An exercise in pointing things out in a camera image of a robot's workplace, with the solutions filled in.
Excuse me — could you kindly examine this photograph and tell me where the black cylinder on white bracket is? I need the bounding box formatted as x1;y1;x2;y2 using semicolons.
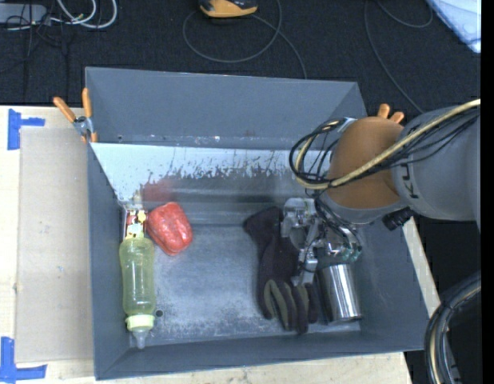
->
381;206;415;232

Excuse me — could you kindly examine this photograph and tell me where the yellow clear baby bottle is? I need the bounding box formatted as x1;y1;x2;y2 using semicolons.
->
118;233;157;350

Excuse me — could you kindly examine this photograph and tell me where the dark brown glove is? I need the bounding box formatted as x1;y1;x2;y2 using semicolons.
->
242;206;323;335

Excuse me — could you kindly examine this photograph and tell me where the shiny metal can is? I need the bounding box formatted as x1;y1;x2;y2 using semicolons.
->
316;262;365;322

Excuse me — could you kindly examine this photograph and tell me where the grey metal bin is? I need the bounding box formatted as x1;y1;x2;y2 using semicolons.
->
83;66;432;380

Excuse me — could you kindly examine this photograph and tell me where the pale flat board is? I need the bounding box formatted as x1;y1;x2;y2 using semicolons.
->
14;126;95;364

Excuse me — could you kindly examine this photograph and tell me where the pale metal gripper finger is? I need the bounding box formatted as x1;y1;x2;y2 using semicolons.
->
290;270;315;288
297;250;319;274

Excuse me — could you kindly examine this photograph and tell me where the red toy bell pepper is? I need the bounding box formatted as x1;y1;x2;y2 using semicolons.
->
145;201;194;257

